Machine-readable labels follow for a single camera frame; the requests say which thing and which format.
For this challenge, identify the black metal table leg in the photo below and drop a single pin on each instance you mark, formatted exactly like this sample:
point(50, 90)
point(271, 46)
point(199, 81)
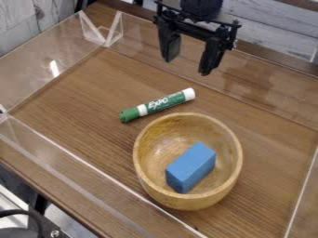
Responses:
point(40, 204)

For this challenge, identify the clear acrylic barrier wall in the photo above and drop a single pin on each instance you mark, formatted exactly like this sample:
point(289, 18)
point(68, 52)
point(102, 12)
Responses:
point(104, 204)

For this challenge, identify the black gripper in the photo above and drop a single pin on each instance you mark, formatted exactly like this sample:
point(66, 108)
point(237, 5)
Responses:
point(199, 19)

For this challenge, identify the brown wooden bowl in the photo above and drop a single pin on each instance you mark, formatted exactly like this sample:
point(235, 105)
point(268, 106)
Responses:
point(160, 143)

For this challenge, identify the clear acrylic corner bracket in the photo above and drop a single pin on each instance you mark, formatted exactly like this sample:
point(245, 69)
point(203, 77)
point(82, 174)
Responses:
point(101, 35)

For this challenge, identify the green Expo marker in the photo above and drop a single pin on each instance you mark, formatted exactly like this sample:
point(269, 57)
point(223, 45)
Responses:
point(157, 105)

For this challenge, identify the blue foam block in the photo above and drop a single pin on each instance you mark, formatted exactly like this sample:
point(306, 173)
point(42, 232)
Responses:
point(185, 171)

